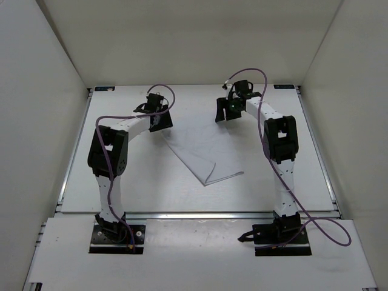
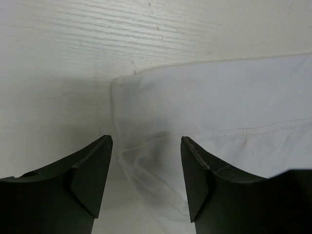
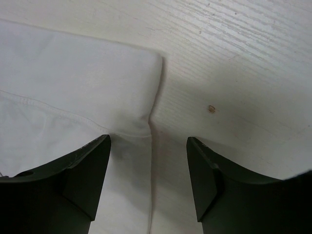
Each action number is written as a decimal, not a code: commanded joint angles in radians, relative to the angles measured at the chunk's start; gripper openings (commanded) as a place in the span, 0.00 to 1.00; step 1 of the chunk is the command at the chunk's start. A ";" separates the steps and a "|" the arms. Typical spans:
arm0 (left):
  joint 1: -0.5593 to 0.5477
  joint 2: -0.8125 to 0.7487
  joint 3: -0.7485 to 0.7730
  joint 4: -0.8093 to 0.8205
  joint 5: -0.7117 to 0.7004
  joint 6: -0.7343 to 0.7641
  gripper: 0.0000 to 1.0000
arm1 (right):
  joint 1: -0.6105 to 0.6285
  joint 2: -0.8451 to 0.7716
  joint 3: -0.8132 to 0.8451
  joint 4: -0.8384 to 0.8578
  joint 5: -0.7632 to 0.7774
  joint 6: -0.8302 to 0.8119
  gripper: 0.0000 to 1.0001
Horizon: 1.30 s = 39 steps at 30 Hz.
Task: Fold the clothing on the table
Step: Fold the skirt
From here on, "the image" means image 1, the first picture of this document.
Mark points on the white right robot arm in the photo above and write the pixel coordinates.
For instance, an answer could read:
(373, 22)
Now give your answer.
(280, 145)

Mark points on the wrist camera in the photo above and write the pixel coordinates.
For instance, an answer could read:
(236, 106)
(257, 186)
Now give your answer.
(238, 89)
(156, 103)

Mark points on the corner label sticker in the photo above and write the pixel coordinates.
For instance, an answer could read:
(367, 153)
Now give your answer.
(104, 88)
(284, 86)

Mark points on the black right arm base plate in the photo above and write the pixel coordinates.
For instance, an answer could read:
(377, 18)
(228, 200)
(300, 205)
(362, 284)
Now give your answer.
(271, 240)

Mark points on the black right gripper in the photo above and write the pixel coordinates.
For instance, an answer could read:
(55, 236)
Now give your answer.
(222, 104)

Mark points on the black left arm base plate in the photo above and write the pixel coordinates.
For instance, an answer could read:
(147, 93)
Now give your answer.
(104, 242)

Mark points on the left corner label sticker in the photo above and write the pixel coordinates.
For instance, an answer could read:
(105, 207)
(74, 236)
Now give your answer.
(104, 88)

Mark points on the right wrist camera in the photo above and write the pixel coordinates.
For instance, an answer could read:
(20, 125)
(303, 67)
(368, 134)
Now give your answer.
(238, 89)

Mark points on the white skirt cloth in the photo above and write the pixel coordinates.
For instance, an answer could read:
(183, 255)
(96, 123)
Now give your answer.
(205, 148)

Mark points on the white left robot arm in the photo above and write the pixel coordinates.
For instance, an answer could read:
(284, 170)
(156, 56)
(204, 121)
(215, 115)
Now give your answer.
(108, 160)

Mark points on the right corner label sticker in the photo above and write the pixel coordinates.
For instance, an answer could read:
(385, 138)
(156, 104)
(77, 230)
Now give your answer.
(284, 86)

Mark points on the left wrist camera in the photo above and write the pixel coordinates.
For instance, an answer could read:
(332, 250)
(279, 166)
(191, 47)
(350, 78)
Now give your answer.
(156, 103)

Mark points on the white front cover board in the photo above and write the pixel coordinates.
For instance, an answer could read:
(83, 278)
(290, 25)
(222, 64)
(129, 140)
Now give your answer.
(194, 255)

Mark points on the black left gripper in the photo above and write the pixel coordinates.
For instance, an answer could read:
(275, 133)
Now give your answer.
(166, 123)

